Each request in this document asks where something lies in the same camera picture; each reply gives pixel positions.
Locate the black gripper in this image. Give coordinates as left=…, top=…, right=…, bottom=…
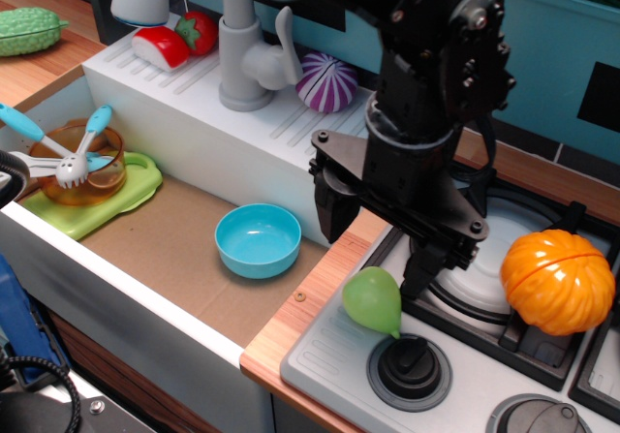
left=309, top=95, right=488, bottom=299

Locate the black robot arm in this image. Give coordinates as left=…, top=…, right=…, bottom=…
left=273, top=0, right=514, bottom=299

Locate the green toy pear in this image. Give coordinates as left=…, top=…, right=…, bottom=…
left=342, top=266, right=402, bottom=339

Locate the blue plastic bowl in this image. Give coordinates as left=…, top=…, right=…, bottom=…
left=214, top=203, right=301, bottom=279

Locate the black stove knob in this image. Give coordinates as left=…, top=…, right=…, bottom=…
left=366, top=334, right=452, bottom=413

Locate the black stove burner grate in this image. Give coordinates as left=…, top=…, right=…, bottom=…
left=402, top=172, right=619, bottom=390

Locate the purple white toy onion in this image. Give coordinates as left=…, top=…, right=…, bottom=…
left=295, top=51, right=358, bottom=113

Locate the grey toy stove top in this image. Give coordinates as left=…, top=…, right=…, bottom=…
left=280, top=181, right=619, bottom=432

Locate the orange toy pumpkin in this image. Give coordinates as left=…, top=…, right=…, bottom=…
left=500, top=230, right=616, bottom=336

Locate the grey toy faucet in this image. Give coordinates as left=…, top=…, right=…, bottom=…
left=219, top=0, right=303, bottom=112

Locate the white toy sink unit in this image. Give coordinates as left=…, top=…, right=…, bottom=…
left=1, top=29, right=383, bottom=432

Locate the grey stove knob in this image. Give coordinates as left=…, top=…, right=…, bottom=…
left=485, top=394, right=592, bottom=433

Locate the green plastic cutting board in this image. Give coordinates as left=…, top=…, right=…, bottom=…
left=22, top=152, right=163, bottom=240

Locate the red toy strawberry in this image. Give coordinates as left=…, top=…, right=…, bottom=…
left=174, top=11, right=218, bottom=56

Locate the orange transparent measuring cup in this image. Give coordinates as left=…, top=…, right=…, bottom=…
left=28, top=123, right=128, bottom=207

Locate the red white toy radish slice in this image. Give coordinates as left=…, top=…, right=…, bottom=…
left=131, top=26, right=190, bottom=72

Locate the white blue pasta spoon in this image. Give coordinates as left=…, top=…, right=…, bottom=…
left=55, top=105, right=112, bottom=189

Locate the blue object at edge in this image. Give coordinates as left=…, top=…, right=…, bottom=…
left=1, top=257, right=66, bottom=367

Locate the white blue toy spatula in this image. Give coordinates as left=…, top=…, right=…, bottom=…
left=1, top=104, right=82, bottom=183

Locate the green toy bitter gourd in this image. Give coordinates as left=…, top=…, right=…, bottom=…
left=1, top=7, right=69, bottom=57

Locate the black coiled cable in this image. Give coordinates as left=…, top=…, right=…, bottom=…
left=0, top=355, right=82, bottom=433

